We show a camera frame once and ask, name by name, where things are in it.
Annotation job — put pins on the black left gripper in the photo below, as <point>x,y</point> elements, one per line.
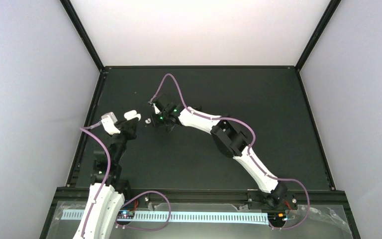
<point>128,131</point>

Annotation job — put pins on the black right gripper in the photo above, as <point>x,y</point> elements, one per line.
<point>155,122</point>

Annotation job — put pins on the white earbud charging case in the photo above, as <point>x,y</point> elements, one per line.
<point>133,114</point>

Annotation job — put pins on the black earbud charging case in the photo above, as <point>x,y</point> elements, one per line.
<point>199,108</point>

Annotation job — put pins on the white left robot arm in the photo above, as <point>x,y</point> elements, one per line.
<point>106,191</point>

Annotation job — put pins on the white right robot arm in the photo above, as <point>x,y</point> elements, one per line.
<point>228,137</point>

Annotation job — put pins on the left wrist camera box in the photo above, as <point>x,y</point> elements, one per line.
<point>108,122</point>

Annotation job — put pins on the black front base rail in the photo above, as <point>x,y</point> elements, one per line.
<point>198,196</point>

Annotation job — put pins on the light blue cable duct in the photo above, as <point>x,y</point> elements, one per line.
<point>193,217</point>

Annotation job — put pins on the black frame post left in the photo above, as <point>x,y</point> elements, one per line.
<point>75,20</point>

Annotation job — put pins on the black frame post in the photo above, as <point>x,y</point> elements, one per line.
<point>75,20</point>
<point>319,29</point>

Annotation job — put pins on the black frame post right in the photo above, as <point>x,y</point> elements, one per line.
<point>319,29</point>

